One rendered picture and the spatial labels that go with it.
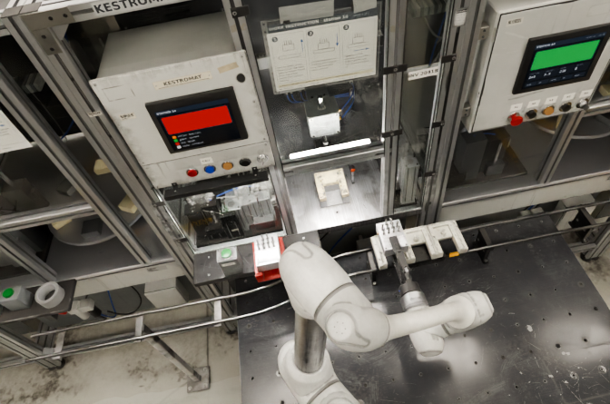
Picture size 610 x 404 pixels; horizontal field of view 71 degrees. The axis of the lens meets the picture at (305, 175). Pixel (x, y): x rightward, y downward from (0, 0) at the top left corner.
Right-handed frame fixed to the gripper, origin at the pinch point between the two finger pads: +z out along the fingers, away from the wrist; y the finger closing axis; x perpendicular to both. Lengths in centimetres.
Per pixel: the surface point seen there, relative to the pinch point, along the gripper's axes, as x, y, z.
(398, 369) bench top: 8.3, -27.9, -36.7
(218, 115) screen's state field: 51, 69, 16
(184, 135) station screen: 62, 64, 16
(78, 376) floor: 179, -97, 12
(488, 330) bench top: -31, -28, -30
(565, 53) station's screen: -53, 67, 15
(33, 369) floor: 208, -97, 21
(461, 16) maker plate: -20, 84, 19
